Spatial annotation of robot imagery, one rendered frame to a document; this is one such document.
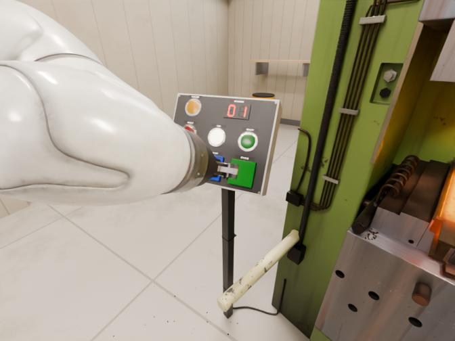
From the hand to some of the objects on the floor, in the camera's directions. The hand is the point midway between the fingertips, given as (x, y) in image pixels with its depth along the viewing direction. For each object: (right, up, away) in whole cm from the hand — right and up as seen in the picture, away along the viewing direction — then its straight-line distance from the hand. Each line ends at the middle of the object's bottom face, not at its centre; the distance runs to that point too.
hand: (227, 170), depth 51 cm
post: (0, -82, +74) cm, 110 cm away
